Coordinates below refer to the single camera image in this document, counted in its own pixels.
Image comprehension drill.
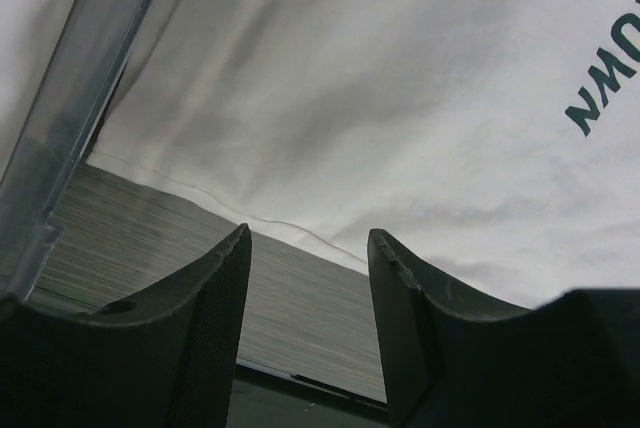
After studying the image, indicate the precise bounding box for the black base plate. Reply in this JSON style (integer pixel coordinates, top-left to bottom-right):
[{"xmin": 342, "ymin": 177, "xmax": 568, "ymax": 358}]
[{"xmin": 227, "ymin": 358, "xmax": 389, "ymax": 428}]

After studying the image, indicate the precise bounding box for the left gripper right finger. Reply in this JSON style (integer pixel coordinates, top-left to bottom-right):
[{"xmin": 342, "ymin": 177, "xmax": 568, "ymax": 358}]
[{"xmin": 367, "ymin": 229, "xmax": 639, "ymax": 427}]

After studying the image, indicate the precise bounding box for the clear plastic bin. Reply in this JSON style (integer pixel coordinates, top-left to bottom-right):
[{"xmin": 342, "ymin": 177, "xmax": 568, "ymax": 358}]
[{"xmin": 1, "ymin": 0, "xmax": 152, "ymax": 301}]

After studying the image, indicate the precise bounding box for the white and green raglan shirt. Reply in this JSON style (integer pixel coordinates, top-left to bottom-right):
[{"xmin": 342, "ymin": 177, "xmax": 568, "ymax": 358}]
[{"xmin": 89, "ymin": 0, "xmax": 640, "ymax": 310}]

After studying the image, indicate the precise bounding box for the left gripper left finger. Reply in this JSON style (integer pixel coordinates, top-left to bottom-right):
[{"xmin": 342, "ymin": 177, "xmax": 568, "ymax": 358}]
[{"xmin": 1, "ymin": 225, "xmax": 252, "ymax": 427}]

